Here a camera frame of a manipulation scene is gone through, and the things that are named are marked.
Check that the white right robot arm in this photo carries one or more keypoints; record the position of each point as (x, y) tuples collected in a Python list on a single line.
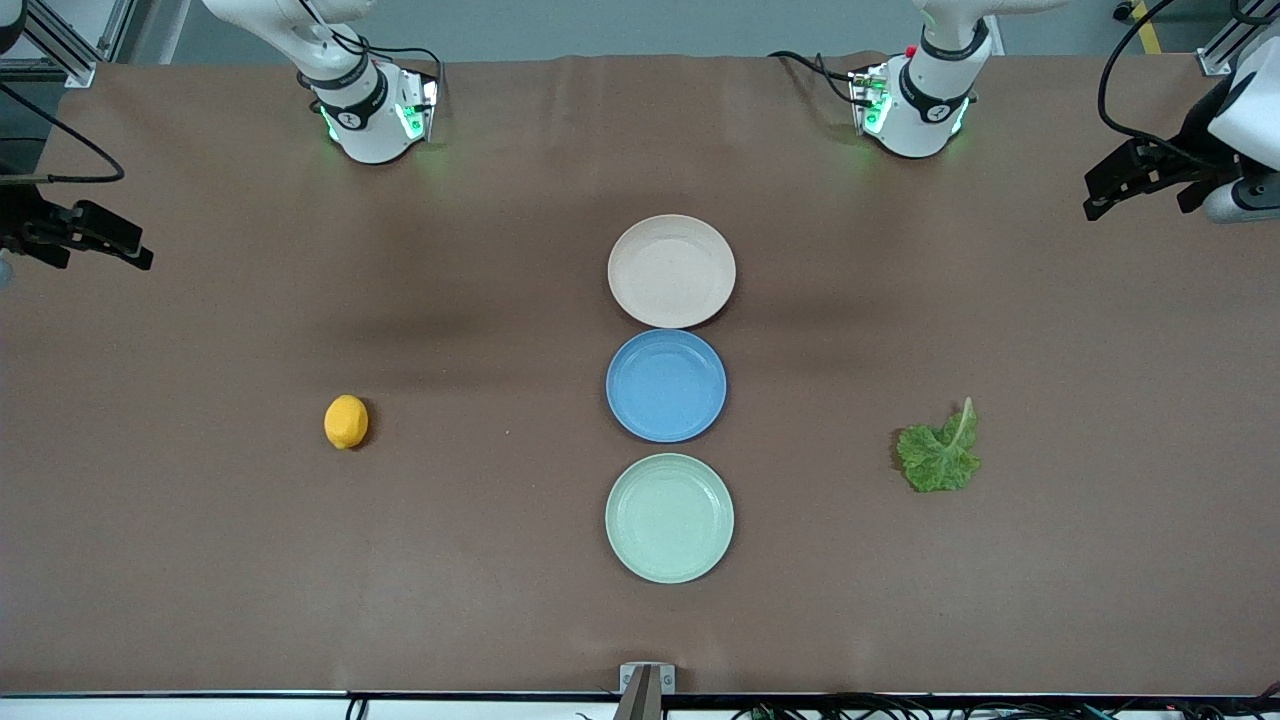
[(365, 125)]

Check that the beige round plate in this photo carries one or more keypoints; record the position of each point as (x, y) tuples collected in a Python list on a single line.
[(671, 270)]

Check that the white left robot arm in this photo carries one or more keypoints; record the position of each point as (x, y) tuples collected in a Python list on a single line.
[(920, 115)]

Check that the grey metal camera bracket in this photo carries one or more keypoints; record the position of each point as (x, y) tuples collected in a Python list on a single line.
[(646, 685)]

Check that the yellow lemon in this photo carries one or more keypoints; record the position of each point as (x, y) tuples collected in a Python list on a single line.
[(346, 422)]

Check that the aluminium frame profile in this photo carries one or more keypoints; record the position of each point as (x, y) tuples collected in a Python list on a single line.
[(60, 45), (1222, 50)]

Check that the blue round plate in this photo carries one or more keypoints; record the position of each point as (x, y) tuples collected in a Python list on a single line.
[(665, 385)]

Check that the pale green round plate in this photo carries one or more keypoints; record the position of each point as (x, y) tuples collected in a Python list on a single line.
[(669, 518)]

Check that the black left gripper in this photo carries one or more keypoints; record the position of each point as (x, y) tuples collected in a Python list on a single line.
[(1193, 146)]

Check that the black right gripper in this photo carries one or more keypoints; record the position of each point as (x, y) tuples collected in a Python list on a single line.
[(18, 216)]

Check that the green lettuce leaf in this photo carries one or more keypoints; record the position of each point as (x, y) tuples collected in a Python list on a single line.
[(940, 455)]

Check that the black caster wheel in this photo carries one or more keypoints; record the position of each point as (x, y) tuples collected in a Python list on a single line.
[(1122, 11)]

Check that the brown table mat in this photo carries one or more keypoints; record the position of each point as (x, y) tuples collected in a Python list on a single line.
[(400, 560)]

